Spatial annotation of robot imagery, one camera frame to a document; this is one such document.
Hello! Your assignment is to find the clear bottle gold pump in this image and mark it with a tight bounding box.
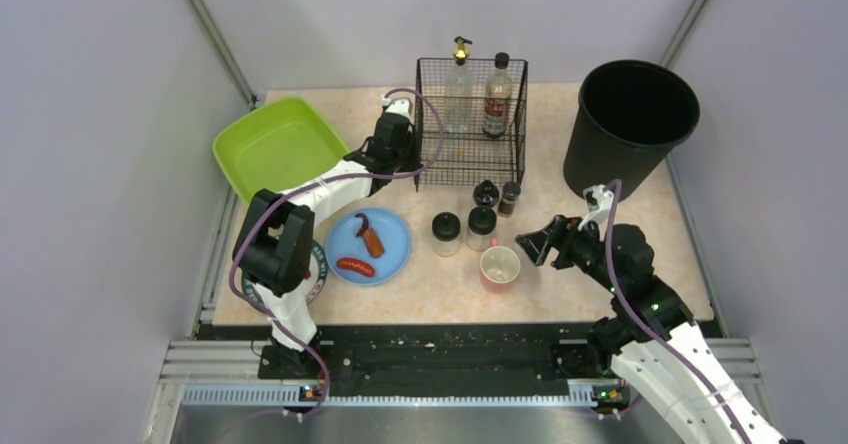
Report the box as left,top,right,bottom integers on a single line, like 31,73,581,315
444,36,474,134

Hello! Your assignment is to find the white green rimmed plate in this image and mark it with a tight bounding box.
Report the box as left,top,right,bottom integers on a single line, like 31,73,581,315
241,240,329,306

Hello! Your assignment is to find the brown sauce bottle black cap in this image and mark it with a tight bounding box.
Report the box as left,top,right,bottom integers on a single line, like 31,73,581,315
481,52,514,139

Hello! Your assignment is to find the dark red chili pepper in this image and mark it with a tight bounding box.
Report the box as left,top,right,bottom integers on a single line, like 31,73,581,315
355,213,371,237

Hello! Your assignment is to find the clear jar black lid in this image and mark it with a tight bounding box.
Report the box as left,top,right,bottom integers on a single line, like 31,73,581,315
466,206,497,251
431,212,461,257

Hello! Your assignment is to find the orange sausage piece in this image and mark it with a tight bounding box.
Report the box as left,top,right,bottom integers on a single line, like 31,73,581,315
360,228,385,259

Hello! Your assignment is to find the blue plate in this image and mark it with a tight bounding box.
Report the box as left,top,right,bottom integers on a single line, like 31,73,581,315
325,207,412,287

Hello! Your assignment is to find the green plastic tub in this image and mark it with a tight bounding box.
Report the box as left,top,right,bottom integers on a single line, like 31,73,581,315
212,97,349,204

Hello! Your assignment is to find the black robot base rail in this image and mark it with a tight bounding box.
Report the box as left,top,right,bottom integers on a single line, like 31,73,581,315
258,323,630,401

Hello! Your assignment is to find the small dark spice bottle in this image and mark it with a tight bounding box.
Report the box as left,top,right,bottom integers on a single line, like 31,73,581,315
497,181,521,217

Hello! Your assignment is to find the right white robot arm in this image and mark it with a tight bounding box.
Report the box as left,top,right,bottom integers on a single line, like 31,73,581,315
515,215,788,443

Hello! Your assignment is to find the pink mug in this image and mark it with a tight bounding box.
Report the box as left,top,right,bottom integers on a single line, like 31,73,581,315
479,237,521,294

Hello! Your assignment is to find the black wire basket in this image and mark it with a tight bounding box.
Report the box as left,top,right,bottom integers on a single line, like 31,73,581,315
414,57,528,187

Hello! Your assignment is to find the red sausage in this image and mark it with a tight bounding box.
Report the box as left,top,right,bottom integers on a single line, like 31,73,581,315
336,257,376,278

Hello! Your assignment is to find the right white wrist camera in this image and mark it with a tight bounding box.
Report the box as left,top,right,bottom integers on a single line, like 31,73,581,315
578,185,615,231

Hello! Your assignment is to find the black pepper grinder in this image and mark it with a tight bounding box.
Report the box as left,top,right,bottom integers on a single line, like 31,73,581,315
472,179,500,208

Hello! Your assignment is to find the black trash bin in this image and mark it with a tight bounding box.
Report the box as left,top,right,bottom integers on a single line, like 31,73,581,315
562,60,700,200

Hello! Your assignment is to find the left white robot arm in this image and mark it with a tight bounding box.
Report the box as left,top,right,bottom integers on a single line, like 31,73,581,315
233,111,422,378

